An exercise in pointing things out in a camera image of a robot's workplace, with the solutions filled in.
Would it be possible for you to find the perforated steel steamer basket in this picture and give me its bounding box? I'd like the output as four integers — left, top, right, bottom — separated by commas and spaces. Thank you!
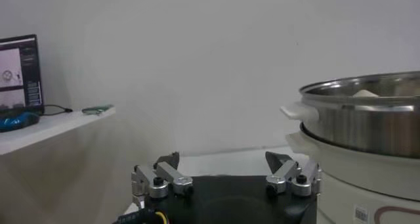
280, 70, 420, 159

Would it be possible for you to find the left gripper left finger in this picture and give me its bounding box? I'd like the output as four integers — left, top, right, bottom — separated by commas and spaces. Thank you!
131, 152, 194, 210

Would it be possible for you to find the blue computer mouse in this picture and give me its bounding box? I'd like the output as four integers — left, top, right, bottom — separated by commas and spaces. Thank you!
0, 111, 41, 133

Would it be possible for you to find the black laptop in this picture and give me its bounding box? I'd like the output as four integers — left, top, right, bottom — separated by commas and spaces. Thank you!
0, 34, 45, 118

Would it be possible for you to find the white electric cooker base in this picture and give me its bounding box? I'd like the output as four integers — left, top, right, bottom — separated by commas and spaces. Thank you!
285, 131, 420, 224

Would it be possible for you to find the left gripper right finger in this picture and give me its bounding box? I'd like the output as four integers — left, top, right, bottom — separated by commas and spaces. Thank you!
264, 151, 323, 197

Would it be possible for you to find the white side table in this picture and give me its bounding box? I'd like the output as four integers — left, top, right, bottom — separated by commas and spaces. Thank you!
0, 106, 116, 224

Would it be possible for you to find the black laptop cable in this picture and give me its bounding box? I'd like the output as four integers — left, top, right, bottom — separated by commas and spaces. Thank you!
42, 104, 74, 116

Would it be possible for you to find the green handled scraper tool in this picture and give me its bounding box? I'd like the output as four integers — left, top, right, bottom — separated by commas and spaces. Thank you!
81, 104, 115, 116

